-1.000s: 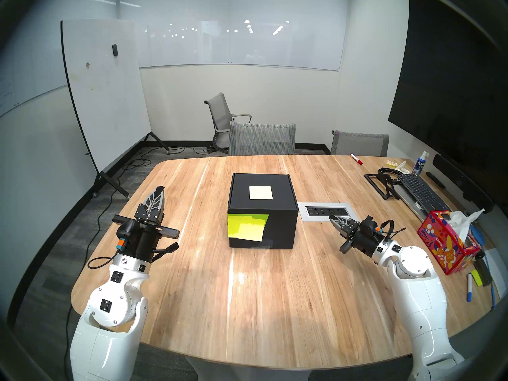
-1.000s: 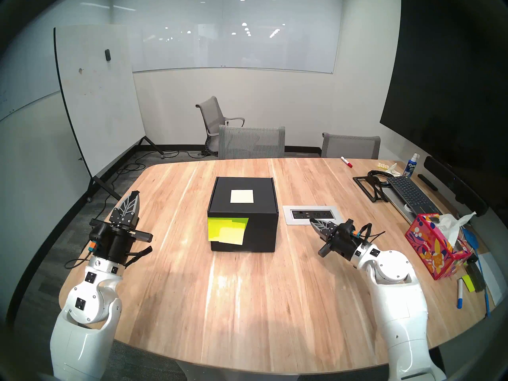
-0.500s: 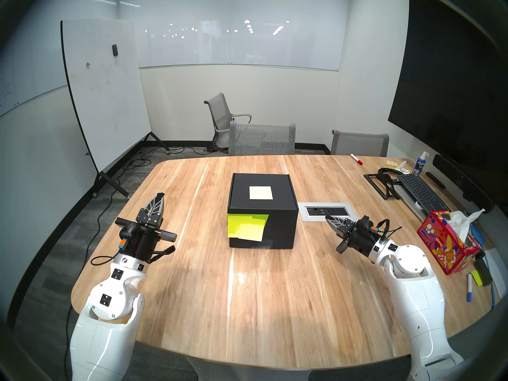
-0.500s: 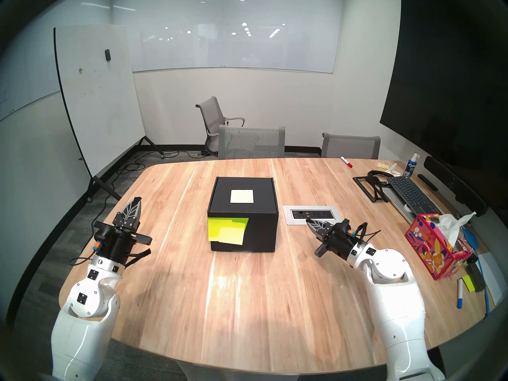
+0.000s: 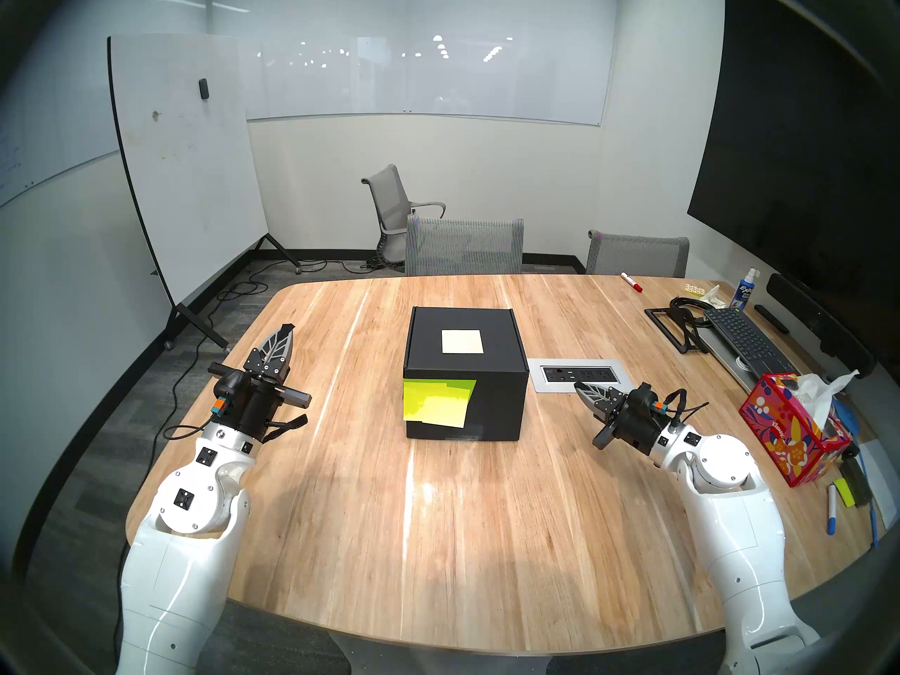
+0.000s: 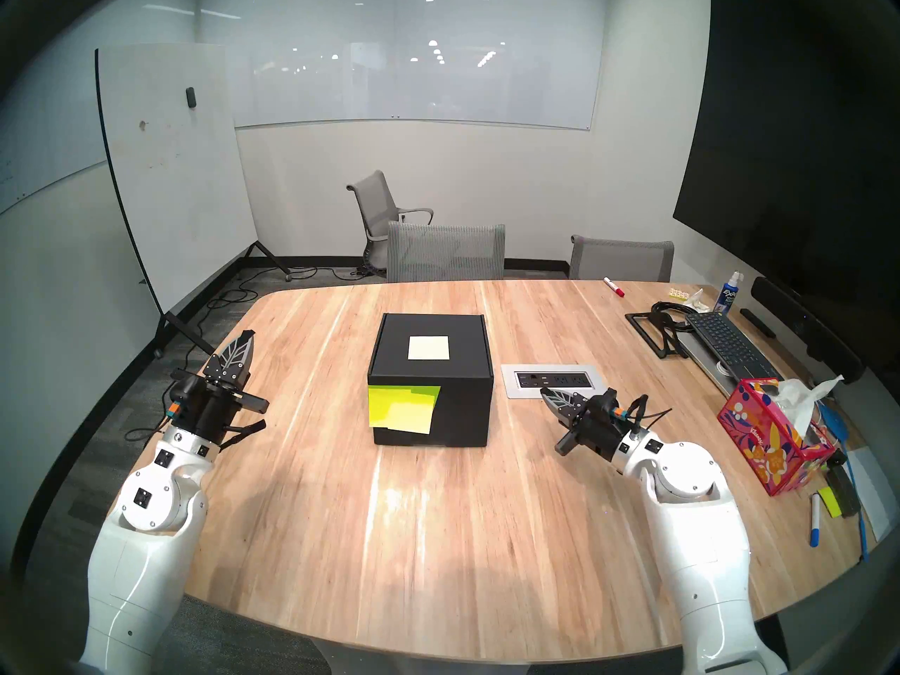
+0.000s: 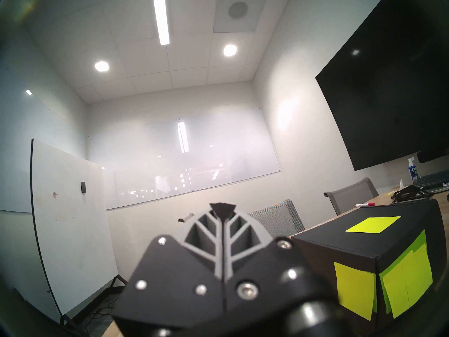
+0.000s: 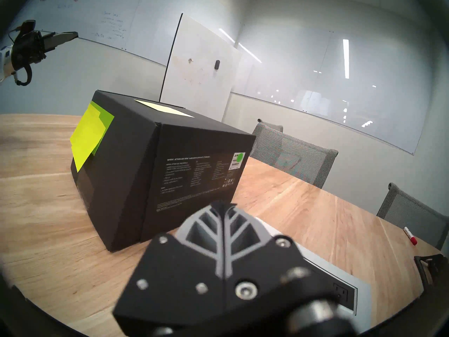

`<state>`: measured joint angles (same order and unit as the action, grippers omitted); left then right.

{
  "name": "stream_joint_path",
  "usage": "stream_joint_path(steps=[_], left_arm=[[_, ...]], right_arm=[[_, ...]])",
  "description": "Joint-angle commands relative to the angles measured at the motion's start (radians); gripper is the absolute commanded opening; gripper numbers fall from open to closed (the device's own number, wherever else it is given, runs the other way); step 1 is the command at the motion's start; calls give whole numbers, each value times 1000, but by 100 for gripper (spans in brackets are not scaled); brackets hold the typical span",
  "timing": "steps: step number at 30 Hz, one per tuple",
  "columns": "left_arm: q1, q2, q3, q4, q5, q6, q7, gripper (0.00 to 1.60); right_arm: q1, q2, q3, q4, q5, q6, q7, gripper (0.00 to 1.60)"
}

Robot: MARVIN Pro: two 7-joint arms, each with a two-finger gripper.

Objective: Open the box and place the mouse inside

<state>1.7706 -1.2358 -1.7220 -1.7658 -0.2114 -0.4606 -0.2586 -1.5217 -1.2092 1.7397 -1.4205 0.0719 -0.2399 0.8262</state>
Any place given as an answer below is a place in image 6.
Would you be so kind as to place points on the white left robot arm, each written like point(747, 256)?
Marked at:
point(133, 540)

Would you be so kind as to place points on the black folding laptop stand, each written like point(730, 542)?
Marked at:
point(666, 332)

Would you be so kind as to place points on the small yellow white blocks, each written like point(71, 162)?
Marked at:
point(678, 292)

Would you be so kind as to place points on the black video conference bar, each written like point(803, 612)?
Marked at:
point(808, 329)

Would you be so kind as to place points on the red floral tissue box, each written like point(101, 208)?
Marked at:
point(766, 441)

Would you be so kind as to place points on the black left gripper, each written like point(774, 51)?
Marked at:
point(211, 417)

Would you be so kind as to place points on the neon yellow sticky note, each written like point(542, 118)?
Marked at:
point(401, 410)

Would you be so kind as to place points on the white tissue sheet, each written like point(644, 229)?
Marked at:
point(798, 399)

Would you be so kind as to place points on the grey mesh office chair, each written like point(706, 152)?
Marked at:
point(622, 259)
point(446, 252)

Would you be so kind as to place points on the pale square sticky note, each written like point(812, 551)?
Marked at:
point(429, 347)

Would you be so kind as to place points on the blue capped whiteboard marker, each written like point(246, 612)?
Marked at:
point(815, 519)

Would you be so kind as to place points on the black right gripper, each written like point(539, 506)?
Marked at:
point(594, 438)

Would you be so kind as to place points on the white paper sheet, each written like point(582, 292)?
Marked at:
point(875, 491)

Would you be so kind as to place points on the black cardboard box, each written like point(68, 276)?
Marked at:
point(450, 413)

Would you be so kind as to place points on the mobile whiteboard on stand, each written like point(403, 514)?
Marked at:
point(176, 188)

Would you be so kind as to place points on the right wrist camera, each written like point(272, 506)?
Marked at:
point(617, 410)

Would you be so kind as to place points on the black felt board eraser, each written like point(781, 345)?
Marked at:
point(844, 491)

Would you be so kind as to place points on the large wall glass whiteboard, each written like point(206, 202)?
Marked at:
point(422, 83)

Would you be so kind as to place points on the red capped whiteboard marker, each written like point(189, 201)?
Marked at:
point(613, 287)

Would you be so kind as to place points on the grey office chair with armrests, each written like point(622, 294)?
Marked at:
point(373, 202)

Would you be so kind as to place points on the whiteboard cleaner spray bottle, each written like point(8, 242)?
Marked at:
point(726, 301)

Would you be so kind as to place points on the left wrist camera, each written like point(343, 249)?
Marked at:
point(179, 399)

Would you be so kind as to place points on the crumpled white tissue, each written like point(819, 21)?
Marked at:
point(698, 299)

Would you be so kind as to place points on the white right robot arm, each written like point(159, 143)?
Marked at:
point(703, 554)

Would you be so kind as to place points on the large black wall screen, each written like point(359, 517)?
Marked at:
point(787, 153)

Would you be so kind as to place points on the yellow sticky note pad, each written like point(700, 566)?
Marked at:
point(830, 502)

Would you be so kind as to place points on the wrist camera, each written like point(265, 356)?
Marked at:
point(617, 410)
point(179, 399)

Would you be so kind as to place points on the black keyboard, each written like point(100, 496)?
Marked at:
point(728, 343)

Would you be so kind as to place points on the silver table power outlet panel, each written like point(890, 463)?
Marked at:
point(555, 380)

